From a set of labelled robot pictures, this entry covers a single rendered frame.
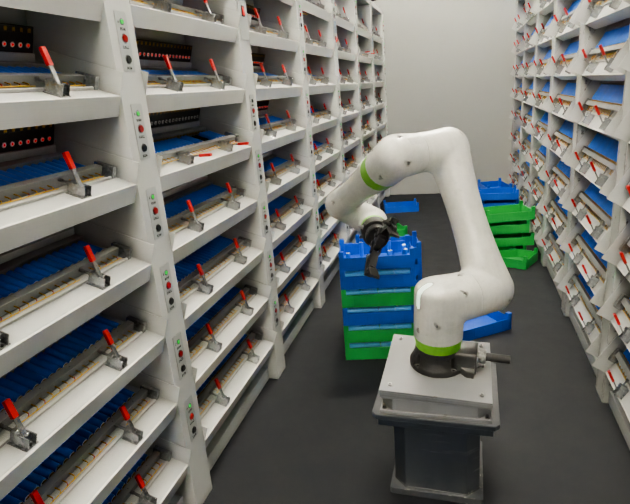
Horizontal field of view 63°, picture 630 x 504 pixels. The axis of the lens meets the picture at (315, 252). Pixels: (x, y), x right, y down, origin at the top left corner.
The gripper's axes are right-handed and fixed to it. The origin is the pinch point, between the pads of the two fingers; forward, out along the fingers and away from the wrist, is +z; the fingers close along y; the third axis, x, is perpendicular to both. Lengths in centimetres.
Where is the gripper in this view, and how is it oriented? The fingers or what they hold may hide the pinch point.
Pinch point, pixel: (384, 255)
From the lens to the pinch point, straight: 151.4
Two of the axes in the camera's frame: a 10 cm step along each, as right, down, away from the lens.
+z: 0.0, 3.3, -9.4
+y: 3.8, -8.7, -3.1
